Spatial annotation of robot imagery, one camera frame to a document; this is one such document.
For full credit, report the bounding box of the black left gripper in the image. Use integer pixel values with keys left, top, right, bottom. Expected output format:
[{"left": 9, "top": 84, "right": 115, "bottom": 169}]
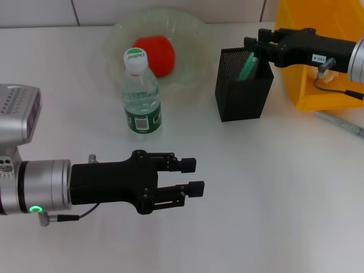
[{"left": 69, "top": 150, "right": 206, "bottom": 214}]

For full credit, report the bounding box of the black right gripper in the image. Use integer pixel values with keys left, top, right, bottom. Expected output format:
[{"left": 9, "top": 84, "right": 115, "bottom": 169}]
[{"left": 243, "top": 27, "right": 358, "bottom": 75}]

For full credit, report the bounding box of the green pen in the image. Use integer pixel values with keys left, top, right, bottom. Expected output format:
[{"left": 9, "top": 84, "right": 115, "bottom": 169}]
[{"left": 237, "top": 53, "right": 260, "bottom": 81}]

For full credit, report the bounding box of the clear green-label water bottle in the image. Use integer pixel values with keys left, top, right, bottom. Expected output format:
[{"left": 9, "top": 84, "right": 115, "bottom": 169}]
[{"left": 122, "top": 47, "right": 163, "bottom": 142}]

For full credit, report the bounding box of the red-orange toy orange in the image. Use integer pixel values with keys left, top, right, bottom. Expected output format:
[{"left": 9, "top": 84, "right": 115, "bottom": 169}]
[{"left": 132, "top": 35, "right": 176, "bottom": 78}]

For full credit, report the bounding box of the grey marker pen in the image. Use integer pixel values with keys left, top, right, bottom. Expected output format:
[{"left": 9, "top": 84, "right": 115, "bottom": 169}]
[{"left": 313, "top": 110, "right": 364, "bottom": 139}]

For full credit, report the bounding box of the black mesh pen holder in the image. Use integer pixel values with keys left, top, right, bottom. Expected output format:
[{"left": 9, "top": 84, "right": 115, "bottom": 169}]
[{"left": 215, "top": 47, "right": 275, "bottom": 122}]

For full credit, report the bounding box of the green glass fruit bowl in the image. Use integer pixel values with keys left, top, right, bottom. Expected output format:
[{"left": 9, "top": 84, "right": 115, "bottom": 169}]
[{"left": 104, "top": 8, "right": 214, "bottom": 99}]

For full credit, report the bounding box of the yellow plastic bin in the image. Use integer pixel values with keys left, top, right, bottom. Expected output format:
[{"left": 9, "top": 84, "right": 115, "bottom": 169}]
[{"left": 274, "top": 0, "right": 364, "bottom": 111}]

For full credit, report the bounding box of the silver right gripper cable plug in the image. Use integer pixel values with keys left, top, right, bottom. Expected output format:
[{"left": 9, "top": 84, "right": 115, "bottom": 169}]
[{"left": 317, "top": 57, "right": 337, "bottom": 78}]

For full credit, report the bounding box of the grey right gripper cable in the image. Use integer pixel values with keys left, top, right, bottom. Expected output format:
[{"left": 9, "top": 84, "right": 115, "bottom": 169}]
[{"left": 313, "top": 72, "right": 364, "bottom": 101}]

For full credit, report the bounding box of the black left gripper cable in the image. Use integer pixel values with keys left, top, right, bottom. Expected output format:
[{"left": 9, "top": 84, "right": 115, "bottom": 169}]
[{"left": 39, "top": 203, "right": 100, "bottom": 227}]

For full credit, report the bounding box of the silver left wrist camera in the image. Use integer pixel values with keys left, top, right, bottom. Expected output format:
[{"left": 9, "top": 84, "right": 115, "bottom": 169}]
[{"left": 0, "top": 84, "right": 43, "bottom": 160}]

